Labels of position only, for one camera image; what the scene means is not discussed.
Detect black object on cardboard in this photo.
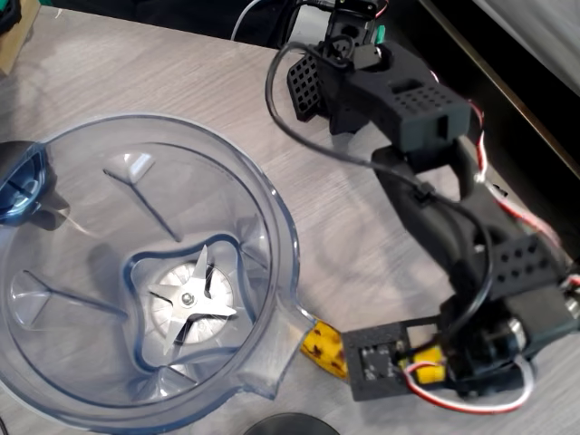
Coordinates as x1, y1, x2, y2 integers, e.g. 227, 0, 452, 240
0, 0, 23, 35

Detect round black lid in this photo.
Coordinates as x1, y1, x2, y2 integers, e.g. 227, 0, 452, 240
244, 412, 339, 435

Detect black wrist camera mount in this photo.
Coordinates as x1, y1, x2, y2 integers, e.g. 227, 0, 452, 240
341, 315, 454, 403

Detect red white arm servo cable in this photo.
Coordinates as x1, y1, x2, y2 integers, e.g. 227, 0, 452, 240
469, 101, 580, 286

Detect spotted yellow banana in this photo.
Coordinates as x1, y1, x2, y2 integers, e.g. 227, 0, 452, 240
298, 319, 445, 386

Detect red white gripper servo cable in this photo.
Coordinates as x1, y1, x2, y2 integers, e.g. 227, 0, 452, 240
398, 355, 538, 416

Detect clear plastic blender jar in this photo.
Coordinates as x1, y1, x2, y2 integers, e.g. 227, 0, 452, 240
0, 112, 318, 435

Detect brown cardboard box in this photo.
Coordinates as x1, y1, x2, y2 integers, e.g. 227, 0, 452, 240
0, 0, 42, 76

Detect steel blender blade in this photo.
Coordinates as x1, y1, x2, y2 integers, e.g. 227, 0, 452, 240
148, 244, 238, 357

